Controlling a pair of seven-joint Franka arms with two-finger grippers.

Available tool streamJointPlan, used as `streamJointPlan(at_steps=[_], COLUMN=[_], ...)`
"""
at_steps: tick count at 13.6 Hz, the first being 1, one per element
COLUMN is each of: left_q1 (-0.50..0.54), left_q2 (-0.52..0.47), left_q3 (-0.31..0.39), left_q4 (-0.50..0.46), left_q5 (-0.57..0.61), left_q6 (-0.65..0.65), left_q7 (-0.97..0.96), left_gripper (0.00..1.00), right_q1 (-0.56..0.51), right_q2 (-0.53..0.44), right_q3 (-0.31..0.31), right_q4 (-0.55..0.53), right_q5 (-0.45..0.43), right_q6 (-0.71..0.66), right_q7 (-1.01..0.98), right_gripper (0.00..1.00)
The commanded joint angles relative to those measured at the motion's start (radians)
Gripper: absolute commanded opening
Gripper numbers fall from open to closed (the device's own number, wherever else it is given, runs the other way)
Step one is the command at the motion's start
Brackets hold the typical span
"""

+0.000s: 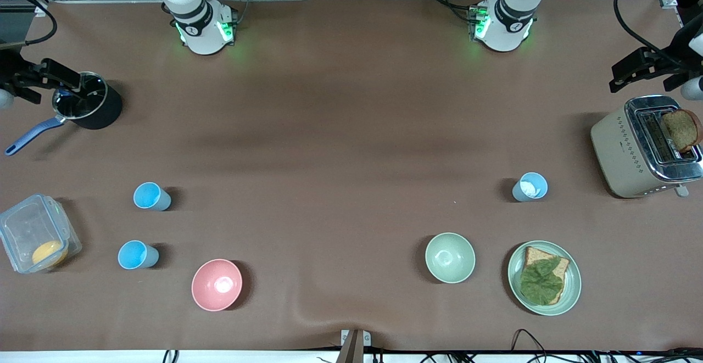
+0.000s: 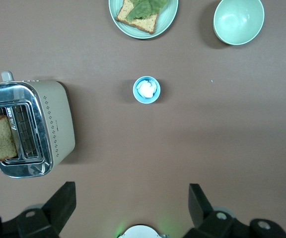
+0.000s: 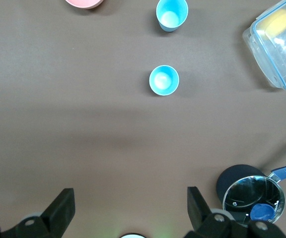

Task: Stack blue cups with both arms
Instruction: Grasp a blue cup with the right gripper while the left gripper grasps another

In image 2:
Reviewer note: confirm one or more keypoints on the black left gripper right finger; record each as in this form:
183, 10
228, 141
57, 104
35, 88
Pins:
207, 223

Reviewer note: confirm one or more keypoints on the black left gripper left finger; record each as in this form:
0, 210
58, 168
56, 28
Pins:
51, 218

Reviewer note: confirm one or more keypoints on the blue plastic cup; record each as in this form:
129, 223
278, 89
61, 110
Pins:
136, 95

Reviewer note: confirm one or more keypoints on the brown toast slice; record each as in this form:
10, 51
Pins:
0, 138

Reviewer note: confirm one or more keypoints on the beige and chrome toaster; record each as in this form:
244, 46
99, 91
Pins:
56, 119

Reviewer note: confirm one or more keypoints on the pale green bowl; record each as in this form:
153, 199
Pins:
238, 21

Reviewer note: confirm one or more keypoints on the pale green plate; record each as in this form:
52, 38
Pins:
166, 22

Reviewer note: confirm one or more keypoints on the brown bread slice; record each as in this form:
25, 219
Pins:
143, 23

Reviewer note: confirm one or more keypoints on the green lettuce leaf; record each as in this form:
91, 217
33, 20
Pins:
143, 8

